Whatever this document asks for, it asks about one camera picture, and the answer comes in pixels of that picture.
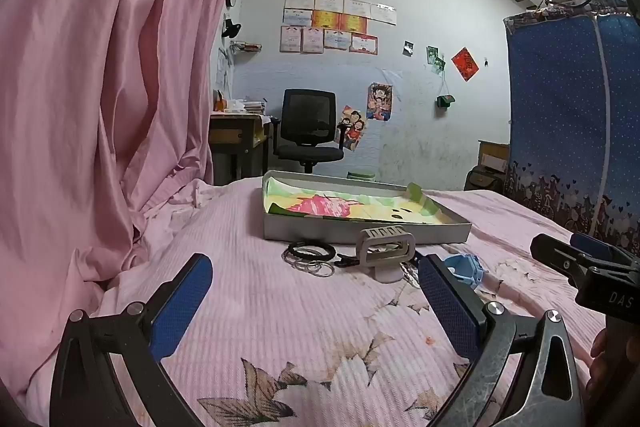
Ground cartoon fighter wall poster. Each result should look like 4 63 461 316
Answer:
366 82 394 122

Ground black office chair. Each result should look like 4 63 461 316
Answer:
271 89 347 174

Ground black hair tie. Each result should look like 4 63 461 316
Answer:
281 241 338 264

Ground thin metal rings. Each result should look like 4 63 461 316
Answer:
285 257 337 279

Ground group of wall certificates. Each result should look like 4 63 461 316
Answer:
279 0 398 56

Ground cardboard box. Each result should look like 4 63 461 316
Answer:
477 140 511 172

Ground pink curtain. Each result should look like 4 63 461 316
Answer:
0 0 258 298

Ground person's right hand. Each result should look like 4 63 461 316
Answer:
585 329 610 408

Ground beige rectangular hair claw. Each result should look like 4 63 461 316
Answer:
356 225 417 278

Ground grey shallow box tray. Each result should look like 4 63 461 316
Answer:
261 170 473 247

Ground stack of books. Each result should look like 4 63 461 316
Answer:
214 89 268 115

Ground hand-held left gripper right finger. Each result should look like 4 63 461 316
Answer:
416 253 587 427

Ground light blue wrist watch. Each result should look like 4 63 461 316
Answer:
442 254 487 292

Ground wooden desk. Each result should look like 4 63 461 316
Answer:
209 111 273 186

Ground blue fabric wardrobe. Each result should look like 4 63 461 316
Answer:
502 0 640 240

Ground cartoon family wall poster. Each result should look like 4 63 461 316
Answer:
337 105 367 152

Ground dark suitcase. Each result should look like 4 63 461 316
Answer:
464 167 507 194

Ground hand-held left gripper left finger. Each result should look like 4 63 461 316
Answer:
49 253 214 427

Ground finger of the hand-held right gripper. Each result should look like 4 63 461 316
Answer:
570 231 640 268
530 233 604 291

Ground green wall photos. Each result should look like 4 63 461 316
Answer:
426 46 447 75

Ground colourful paper tray lining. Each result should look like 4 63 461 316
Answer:
265 179 446 226

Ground pink floral bedsheet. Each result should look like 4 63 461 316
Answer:
20 179 631 427

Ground red diamond paper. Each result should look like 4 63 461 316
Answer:
451 47 480 82

